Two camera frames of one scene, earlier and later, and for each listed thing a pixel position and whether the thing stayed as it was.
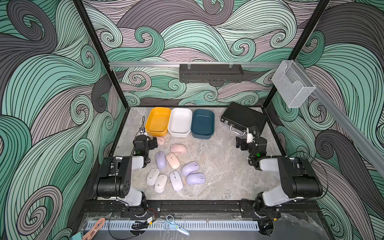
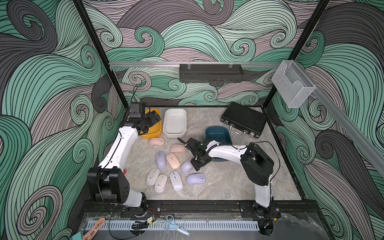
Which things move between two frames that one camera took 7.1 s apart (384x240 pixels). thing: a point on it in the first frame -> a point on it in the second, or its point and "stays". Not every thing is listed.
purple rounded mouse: [189, 167] stays
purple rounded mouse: [195, 178] stays
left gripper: [150, 145] -> [153, 117]
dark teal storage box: [203, 123] -> [218, 133]
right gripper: [243, 142] -> [197, 166]
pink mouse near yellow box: [160, 140] stays
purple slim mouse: [161, 160] stays
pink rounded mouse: [178, 148] stays
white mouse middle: [161, 183] stays
